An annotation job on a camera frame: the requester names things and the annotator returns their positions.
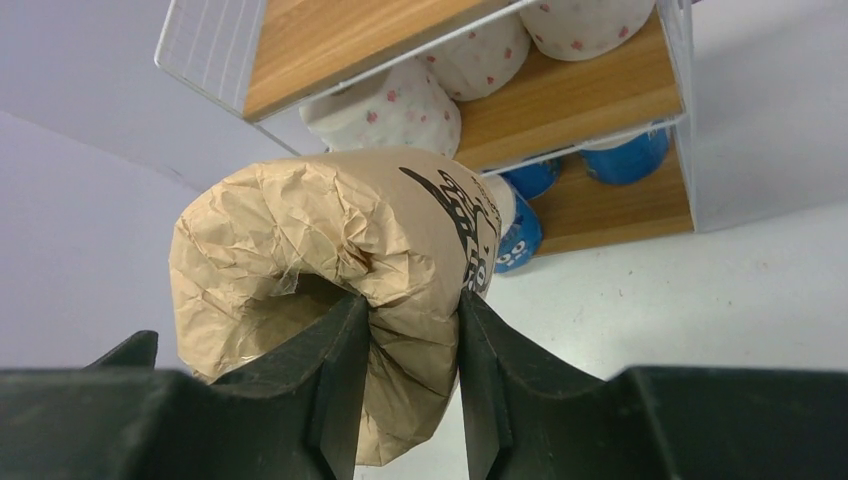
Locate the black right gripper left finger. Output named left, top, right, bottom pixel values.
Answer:
left=1, top=295, right=369, bottom=479

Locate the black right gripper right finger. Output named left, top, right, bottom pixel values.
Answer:
left=458, top=291, right=847, bottom=479

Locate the brown paper roll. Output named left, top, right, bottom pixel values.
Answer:
left=169, top=146, right=502, bottom=467

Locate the blue paper roll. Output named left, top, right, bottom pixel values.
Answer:
left=500, top=157, right=563, bottom=200
left=579, top=127, right=670, bottom=185
left=483, top=175, right=543, bottom=274

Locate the floral white paper roll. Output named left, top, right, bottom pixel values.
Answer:
left=299, top=59, right=461, bottom=159
left=519, top=0, right=656, bottom=62
left=417, top=14, right=531, bottom=102

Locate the white wire wooden shelf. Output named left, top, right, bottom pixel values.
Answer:
left=154, top=1, right=696, bottom=254

